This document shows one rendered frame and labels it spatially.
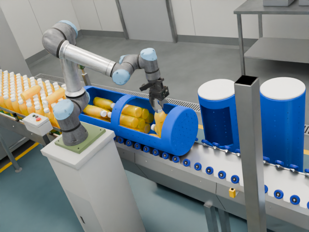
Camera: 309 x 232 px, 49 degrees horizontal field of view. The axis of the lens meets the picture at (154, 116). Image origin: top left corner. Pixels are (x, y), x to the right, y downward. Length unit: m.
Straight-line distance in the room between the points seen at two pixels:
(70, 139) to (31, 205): 1.76
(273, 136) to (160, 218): 1.19
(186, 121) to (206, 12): 3.88
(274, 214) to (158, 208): 1.45
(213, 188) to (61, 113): 0.92
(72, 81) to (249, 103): 1.11
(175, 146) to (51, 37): 0.86
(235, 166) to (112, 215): 0.85
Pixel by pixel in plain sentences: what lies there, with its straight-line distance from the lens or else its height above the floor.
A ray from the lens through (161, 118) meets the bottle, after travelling 1.86.
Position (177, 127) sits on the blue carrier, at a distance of 1.86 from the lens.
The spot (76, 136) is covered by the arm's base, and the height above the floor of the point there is 1.22.
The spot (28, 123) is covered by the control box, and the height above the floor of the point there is 1.08.
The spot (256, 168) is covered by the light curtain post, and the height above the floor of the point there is 1.36.
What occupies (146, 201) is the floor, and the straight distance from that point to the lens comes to 3.12.
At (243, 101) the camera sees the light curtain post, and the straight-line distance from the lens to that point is 1.11.
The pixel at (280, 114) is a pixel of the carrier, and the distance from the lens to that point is 2.31.
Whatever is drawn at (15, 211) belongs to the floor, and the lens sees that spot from 3.67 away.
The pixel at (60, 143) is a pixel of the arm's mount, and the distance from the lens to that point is 2.05.
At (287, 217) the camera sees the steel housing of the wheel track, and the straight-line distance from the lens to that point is 1.77.
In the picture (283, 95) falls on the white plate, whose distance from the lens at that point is 2.27.
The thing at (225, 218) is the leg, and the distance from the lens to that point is 2.39.
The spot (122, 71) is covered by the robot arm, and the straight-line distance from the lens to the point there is 1.60.
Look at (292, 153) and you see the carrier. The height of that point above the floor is 0.58.
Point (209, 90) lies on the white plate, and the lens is 2.40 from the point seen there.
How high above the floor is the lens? 2.23
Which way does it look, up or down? 32 degrees down
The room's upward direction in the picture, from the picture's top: 14 degrees counter-clockwise
